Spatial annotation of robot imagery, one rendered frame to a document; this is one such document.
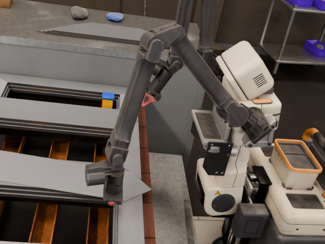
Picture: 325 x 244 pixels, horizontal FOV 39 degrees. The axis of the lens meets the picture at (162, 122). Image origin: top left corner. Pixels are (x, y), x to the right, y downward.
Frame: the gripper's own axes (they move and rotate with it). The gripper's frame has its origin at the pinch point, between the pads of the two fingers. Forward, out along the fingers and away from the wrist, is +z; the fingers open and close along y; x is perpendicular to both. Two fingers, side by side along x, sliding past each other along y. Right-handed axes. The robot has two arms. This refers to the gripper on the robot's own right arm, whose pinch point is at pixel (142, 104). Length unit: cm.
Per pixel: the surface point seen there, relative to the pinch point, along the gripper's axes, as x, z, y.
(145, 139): 10.4, 13.7, 2.3
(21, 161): -37, 33, 29
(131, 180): 0.8, 14.7, 37.1
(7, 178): -40, 35, 39
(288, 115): 197, 14, -180
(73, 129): -19.5, 27.0, 0.1
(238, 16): 162, -16, -332
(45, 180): -28, 29, 39
